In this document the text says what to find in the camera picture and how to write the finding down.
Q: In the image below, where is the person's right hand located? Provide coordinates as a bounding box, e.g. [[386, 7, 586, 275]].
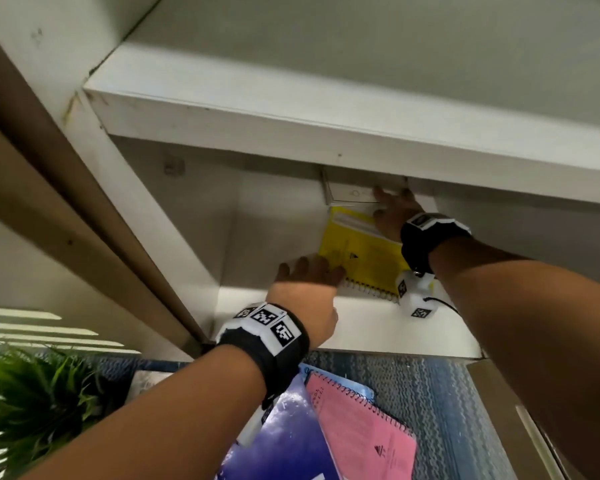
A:
[[372, 185, 426, 244]]

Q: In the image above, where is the person's left hand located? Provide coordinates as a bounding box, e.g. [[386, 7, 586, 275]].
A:
[[265, 254, 347, 351]]

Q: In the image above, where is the yellow spiral notebook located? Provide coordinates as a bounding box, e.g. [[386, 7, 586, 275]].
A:
[[317, 205, 411, 303]]

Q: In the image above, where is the cream cookbook with bowl picture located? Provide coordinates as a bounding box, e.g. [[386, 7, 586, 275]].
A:
[[321, 164, 411, 208]]

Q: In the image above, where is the light blue spiral notebook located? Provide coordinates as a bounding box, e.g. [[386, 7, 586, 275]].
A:
[[299, 363, 376, 401]]

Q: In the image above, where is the dark blue spiral notebook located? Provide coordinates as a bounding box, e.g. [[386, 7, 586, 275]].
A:
[[219, 374, 341, 480]]

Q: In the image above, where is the beige wooden cabinet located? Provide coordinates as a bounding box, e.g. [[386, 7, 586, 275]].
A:
[[0, 0, 600, 361]]

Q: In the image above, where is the pink spiral notebook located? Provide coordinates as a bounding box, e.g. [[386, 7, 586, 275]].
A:
[[305, 370, 419, 480]]

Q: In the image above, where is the artificial grass plant black pot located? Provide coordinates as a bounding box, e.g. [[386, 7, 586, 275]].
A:
[[0, 344, 106, 480]]

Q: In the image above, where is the person's right forearm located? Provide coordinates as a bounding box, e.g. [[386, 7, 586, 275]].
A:
[[427, 237, 600, 480]]

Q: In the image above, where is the person's left forearm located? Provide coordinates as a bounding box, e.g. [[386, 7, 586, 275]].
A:
[[19, 344, 269, 480]]

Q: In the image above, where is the black wrist strap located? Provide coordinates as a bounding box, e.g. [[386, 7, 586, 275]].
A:
[[215, 302, 311, 411], [399, 212, 473, 275]]

